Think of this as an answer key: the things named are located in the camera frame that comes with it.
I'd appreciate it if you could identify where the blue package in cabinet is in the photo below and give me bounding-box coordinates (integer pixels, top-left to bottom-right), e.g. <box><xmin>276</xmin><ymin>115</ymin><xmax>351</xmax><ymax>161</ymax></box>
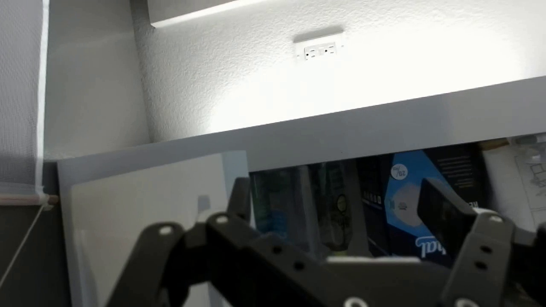
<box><xmin>249</xmin><ymin>143</ymin><xmax>491</xmax><ymax>265</ymax></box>

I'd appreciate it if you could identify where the printed paper bag in cabinet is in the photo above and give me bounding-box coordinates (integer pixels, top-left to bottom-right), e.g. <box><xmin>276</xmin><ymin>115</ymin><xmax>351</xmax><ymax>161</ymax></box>
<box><xmin>482</xmin><ymin>132</ymin><xmax>546</xmax><ymax>231</ymax></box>

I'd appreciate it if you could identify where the hanging white pegboard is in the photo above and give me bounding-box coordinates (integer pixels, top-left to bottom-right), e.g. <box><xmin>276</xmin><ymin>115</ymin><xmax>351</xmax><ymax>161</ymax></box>
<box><xmin>0</xmin><ymin>0</ymin><xmax>51</xmax><ymax>206</ymax></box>

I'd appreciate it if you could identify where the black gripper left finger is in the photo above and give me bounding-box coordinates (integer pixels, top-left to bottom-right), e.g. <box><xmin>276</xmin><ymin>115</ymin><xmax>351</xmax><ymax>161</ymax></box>
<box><xmin>107</xmin><ymin>177</ymin><xmax>359</xmax><ymax>307</ymax></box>

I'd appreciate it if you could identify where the white wall outlet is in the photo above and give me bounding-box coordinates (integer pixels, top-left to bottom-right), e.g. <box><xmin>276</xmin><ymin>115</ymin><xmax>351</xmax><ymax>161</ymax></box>
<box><xmin>293</xmin><ymin>32</ymin><xmax>342</xmax><ymax>61</ymax></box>

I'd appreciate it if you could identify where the under-cabinet light strip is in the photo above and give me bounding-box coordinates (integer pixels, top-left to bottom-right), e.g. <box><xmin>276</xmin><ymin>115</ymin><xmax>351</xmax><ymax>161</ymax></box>
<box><xmin>146</xmin><ymin>0</ymin><xmax>262</xmax><ymax>28</ymax></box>

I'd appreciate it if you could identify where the white cabinet door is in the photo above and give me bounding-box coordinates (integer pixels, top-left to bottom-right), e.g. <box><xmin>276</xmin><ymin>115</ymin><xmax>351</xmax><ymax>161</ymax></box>
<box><xmin>57</xmin><ymin>151</ymin><xmax>249</xmax><ymax>307</ymax></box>

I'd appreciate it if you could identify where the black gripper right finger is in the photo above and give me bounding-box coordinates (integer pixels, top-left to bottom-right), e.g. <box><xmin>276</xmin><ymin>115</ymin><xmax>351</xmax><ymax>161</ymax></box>
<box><xmin>417</xmin><ymin>178</ymin><xmax>546</xmax><ymax>307</ymax></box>

